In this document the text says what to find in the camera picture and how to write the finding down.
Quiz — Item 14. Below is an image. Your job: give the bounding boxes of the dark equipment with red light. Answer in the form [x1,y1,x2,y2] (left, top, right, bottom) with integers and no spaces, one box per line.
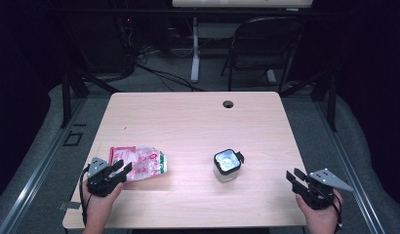
[85,13,138,75]

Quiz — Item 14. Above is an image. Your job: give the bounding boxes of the person's left hand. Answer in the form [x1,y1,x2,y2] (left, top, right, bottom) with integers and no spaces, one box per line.
[82,180,125,222]

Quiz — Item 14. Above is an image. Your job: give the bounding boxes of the right hand-held gripper black cable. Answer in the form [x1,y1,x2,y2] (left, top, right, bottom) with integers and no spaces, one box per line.
[330,192,344,233]

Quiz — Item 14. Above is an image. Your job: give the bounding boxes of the black folding chair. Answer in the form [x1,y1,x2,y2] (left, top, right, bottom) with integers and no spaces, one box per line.
[220,16,305,95]

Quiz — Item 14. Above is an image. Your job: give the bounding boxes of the person's right hand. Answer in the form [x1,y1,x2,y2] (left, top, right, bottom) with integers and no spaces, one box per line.
[295,189,344,230]

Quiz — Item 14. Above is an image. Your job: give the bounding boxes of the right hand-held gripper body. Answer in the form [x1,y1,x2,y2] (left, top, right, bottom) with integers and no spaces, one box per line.
[292,168,354,211]

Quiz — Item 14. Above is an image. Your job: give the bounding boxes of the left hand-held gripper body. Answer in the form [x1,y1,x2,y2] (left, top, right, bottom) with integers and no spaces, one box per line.
[86,157,128,198]

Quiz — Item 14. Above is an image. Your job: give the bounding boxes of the red and white plastic bag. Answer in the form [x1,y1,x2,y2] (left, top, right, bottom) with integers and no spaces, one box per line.
[108,145,169,182]

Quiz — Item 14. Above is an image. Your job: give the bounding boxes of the left hand-held gripper black cable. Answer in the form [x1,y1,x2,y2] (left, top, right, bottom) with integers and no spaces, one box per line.
[78,165,93,227]

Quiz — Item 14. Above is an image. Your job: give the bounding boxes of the grey tape strip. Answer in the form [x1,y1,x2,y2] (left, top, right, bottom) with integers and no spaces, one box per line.
[58,201,82,211]

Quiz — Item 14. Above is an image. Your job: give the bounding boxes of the aluminium floor rail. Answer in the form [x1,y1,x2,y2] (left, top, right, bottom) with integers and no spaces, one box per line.
[313,100,387,234]
[0,97,87,234]

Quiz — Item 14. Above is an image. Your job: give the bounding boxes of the clear jar with black lid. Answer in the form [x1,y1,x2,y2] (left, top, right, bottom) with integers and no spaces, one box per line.
[213,148,245,183]

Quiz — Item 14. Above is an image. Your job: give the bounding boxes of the black floor cables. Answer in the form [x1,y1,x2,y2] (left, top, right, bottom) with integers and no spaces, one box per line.
[135,45,206,93]

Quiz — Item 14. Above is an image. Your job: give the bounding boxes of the hand-held gripper black cable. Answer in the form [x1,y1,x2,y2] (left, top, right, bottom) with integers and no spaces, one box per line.
[330,192,344,233]
[78,165,93,227]

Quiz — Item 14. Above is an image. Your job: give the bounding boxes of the white desk with white legs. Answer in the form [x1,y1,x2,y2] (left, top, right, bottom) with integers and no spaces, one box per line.
[172,0,314,85]

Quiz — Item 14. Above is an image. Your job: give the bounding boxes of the black metal frame stand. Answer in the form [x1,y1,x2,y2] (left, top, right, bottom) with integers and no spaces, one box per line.
[60,68,122,129]
[279,68,339,133]

